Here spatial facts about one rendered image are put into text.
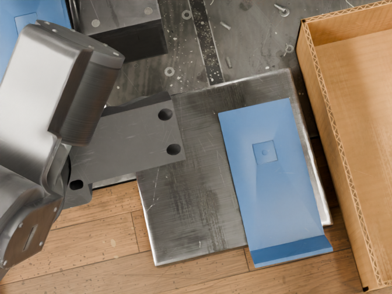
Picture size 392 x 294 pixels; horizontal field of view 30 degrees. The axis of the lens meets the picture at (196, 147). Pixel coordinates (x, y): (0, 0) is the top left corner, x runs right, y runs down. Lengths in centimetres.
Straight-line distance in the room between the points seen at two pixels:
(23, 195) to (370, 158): 42
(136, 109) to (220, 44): 28
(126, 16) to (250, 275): 27
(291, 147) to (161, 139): 23
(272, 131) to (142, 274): 18
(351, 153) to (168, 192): 18
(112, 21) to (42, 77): 28
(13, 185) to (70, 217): 35
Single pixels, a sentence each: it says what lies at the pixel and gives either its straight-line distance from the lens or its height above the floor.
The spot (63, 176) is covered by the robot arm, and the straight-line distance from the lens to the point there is 45.
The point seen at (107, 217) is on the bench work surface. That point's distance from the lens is 72.
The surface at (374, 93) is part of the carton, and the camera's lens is 74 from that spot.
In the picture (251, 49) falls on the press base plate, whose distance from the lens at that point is 75.
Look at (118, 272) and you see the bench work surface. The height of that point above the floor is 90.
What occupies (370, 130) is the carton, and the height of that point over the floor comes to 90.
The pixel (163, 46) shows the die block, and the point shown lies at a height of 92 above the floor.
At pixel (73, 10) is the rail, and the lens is 69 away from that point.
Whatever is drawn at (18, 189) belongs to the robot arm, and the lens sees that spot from 38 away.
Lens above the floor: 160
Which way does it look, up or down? 75 degrees down
